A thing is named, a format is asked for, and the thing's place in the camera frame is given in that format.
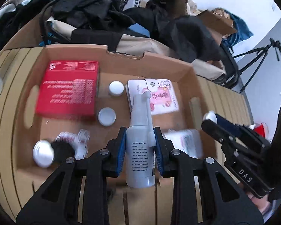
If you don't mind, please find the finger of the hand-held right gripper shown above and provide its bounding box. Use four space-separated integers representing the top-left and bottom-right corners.
201 120 235 146
215 114 249 137

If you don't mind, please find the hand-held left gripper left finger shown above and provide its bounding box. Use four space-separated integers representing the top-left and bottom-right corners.
16 127 127 225

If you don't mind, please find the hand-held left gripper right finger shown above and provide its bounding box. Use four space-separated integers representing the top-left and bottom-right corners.
154 127 264 225

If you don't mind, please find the white round cap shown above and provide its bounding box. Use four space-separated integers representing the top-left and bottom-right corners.
32 140 55 168
202 112 218 124

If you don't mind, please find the white spray bottle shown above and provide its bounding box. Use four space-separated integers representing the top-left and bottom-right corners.
126 91 156 189

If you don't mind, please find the white tissue pack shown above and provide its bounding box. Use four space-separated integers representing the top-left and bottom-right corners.
163 128 204 160

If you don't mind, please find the white threaded cap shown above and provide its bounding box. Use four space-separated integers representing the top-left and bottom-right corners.
97 107 117 126

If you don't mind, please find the pink wet wipes pack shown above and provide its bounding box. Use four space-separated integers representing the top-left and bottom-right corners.
127 78 180 116

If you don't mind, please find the small white round jar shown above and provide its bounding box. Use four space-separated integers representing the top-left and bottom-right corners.
108 81 125 97

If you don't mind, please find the red box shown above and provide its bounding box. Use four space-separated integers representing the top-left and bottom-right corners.
35 60 101 122

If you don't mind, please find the shallow cardboard tray box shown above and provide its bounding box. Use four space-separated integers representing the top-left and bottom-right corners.
14 44 218 179

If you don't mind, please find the small white sachet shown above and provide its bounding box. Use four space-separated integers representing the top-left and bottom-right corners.
57 131 76 146
75 128 91 160

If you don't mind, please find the blue cloth bag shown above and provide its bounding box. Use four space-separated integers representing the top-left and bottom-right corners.
222 13 254 46

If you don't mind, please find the black jacket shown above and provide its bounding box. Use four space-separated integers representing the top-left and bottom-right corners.
124 7 227 64

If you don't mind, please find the open brown cardboard box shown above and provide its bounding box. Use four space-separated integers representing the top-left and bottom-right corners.
152 0 238 38

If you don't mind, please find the beige canvas bag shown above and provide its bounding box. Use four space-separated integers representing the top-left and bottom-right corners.
45 16 226 82

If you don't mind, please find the black clothes pile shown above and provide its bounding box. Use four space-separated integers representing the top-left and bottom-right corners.
41 0 136 45

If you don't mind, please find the cardboard box with clothes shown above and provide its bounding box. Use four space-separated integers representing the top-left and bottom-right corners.
0 12 52 59

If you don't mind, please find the black camera tripod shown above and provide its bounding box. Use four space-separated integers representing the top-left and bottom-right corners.
232 38 281 94

